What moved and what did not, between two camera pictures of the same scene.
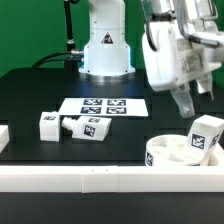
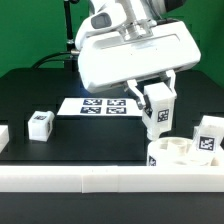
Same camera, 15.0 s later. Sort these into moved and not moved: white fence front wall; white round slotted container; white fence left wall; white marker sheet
Moved: white round slotted container
Not moved: white marker sheet; white fence left wall; white fence front wall
